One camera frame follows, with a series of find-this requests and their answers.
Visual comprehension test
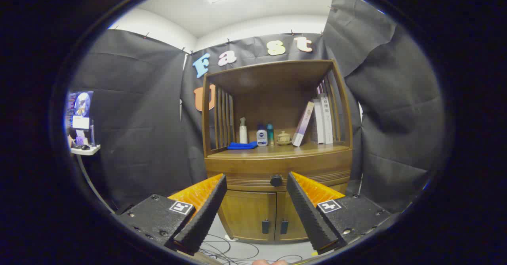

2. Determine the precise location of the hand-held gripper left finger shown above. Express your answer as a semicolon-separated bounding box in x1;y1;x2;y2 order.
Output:
115;173;228;255

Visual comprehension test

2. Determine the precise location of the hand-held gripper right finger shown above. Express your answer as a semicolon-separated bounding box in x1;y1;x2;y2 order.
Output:
286;172;393;254

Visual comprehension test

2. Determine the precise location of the wooden drawer with black knob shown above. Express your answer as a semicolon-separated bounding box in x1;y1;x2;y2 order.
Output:
204;149;354;192

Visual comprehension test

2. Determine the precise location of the wooden countertop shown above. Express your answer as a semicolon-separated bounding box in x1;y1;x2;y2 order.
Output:
208;141;351;158

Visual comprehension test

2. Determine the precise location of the wooden cabinet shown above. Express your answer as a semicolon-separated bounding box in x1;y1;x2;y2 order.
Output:
200;59;354;244

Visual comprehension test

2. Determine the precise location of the blue folded cloth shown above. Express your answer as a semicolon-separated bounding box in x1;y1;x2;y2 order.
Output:
227;141;258;150

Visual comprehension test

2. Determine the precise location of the purple and white book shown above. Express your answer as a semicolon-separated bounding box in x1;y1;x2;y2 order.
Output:
292;101;315;147

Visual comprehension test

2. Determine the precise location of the plain white book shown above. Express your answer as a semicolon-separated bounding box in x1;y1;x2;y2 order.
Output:
313;98;325;144

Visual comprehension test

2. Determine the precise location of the white book with printed spine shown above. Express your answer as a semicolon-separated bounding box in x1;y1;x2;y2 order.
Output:
320;94;334;144

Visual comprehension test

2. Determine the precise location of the black backdrop cloth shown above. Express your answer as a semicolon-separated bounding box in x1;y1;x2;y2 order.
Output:
67;0;446;214

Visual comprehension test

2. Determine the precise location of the white side table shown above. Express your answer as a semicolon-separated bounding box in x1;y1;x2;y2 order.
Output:
71;144;116;214

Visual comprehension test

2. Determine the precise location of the tangle of black cables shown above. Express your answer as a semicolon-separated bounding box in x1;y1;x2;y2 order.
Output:
198;233;305;265

